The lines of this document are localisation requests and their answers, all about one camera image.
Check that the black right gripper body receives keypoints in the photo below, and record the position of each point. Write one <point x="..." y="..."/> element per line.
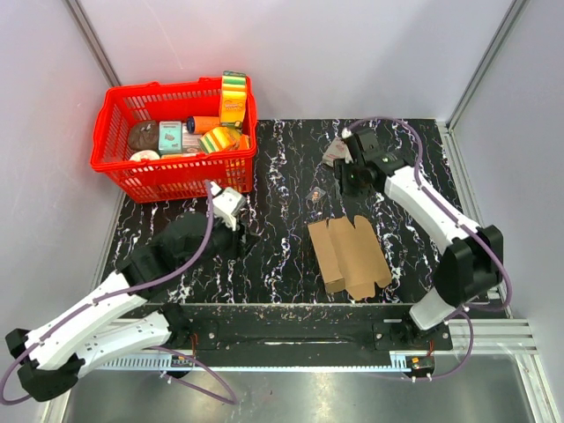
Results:
<point x="350" y="181"/>

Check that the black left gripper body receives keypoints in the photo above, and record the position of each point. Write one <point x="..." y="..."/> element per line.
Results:
<point x="233" y="243"/>

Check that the brown cardboard box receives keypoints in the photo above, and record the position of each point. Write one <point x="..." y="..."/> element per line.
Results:
<point x="349" y="256"/>

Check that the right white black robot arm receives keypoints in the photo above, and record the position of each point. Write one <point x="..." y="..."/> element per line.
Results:
<point x="471" y="255"/>

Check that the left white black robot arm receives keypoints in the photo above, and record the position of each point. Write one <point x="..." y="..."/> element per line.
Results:
<point x="51" y="359"/>

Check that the grey card box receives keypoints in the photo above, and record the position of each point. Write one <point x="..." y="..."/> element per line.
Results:
<point x="337" y="150"/>

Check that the pink white flat box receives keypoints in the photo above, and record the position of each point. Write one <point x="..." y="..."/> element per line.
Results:
<point x="190" y="141"/>

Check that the teal small box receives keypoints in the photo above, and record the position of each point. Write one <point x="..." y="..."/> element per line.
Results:
<point x="170" y="137"/>

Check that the small clear packet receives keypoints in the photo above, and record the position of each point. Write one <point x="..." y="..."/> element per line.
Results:
<point x="315" y="195"/>

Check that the lying yellow green sponge pack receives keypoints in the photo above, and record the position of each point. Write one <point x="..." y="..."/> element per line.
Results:
<point x="220" y="139"/>

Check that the orange snack packet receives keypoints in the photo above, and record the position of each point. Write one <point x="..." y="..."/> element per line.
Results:
<point x="243" y="143"/>

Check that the white round tape roll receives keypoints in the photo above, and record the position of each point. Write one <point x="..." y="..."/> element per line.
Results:
<point x="144" y="155"/>

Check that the orange cylinder can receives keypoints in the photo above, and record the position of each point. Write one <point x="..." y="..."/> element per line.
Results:
<point x="197" y="124"/>

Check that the red plastic shopping basket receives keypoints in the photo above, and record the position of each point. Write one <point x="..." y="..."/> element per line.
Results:
<point x="150" y="181"/>

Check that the brown round bread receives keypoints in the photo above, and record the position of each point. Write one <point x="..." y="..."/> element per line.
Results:
<point x="144" y="136"/>

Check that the tall yellow green sponge pack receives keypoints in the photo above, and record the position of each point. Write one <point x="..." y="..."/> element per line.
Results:
<point x="233" y="97"/>

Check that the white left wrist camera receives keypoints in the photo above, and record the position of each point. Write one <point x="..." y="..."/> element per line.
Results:
<point x="227" y="203"/>

